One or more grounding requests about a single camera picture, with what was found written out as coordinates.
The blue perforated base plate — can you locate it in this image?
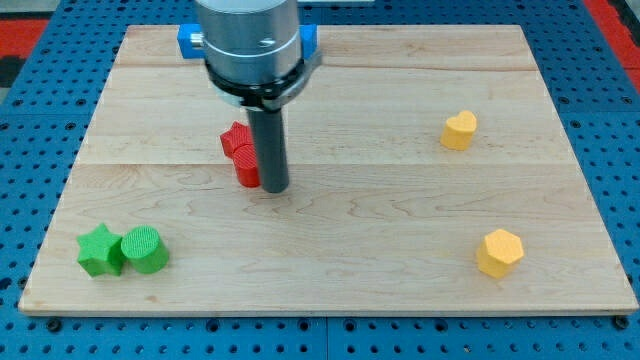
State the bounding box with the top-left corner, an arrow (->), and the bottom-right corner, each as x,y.
1,0 -> 639,359

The green cylinder block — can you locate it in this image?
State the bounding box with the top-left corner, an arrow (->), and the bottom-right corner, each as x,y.
121,225 -> 169,274

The yellow heart block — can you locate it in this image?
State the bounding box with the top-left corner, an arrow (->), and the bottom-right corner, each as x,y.
440,110 -> 477,151

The blue block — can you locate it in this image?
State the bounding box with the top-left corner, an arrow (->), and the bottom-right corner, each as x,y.
176,23 -> 318,60

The wooden board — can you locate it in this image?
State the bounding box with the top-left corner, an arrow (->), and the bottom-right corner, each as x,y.
19,25 -> 638,317

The yellow hexagon block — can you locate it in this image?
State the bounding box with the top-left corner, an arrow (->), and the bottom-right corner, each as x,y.
476,229 -> 524,279

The red star block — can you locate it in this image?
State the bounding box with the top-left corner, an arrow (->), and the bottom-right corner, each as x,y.
219,122 -> 253,158

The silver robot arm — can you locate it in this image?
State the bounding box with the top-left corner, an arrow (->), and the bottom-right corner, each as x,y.
195,0 -> 321,193

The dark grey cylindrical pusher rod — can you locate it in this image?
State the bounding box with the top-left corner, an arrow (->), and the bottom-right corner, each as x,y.
247,110 -> 289,193

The red cylinder block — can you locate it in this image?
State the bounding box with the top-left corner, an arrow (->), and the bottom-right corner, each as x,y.
232,144 -> 260,188

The green star block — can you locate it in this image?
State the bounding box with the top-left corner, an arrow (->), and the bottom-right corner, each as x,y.
76,223 -> 126,277

